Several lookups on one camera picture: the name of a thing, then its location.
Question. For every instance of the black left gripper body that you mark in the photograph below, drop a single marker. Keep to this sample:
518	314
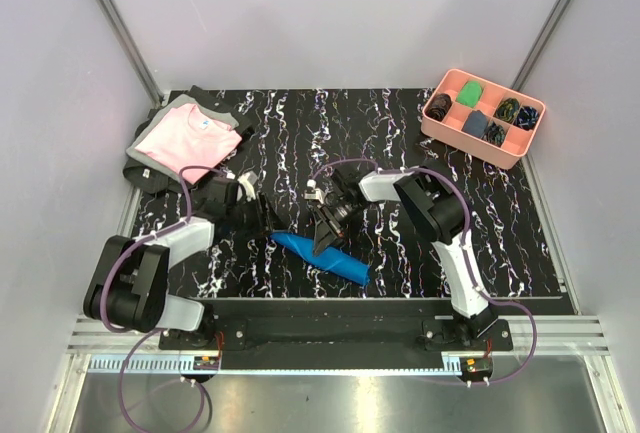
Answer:
247	218

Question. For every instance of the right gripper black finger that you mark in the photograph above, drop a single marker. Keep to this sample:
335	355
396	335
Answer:
335	232
323	233

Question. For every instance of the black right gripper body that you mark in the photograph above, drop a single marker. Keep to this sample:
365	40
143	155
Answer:
345	209

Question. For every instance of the blue satin napkin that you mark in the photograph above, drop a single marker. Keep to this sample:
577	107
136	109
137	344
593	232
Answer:
330	260

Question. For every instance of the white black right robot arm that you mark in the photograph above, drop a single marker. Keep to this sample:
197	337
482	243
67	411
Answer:
439	214

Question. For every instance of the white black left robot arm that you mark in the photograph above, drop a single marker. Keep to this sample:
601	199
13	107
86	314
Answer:
129	287

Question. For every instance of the pink folded shirt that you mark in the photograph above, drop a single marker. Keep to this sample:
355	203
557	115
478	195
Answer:
175	140

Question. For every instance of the pink divided organizer tray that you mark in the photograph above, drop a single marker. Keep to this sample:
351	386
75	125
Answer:
448	131

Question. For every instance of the brown patterned rolled tie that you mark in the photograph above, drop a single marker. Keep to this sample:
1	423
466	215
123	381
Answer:
439	106

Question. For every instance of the grey folded shirt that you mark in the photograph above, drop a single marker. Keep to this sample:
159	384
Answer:
145	153

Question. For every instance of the grey rolled cloth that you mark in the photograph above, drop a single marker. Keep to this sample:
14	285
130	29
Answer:
475	124

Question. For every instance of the green rolled cloth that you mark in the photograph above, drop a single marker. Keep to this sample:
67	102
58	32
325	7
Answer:
470	94

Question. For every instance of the dark green patterned rolled tie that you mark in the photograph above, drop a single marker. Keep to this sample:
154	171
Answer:
495	134

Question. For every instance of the blue yellow patterned rolled tie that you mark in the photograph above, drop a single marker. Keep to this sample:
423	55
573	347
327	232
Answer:
507	110

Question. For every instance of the dark blue patterned rolled tie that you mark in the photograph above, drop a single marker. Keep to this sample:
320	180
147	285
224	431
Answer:
527	118

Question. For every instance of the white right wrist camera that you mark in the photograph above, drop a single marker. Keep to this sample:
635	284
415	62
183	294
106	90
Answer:
313	192

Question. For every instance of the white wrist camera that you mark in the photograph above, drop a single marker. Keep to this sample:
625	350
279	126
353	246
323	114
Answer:
246	185
313	192

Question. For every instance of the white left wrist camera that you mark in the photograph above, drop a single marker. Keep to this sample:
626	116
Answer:
246	185

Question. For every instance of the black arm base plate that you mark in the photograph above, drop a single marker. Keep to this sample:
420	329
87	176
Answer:
343	336

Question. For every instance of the grey slotted cable duct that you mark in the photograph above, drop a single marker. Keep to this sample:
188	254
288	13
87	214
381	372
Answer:
154	363

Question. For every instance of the aluminium frame rail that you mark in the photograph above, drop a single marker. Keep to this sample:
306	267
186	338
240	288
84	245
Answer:
131	50

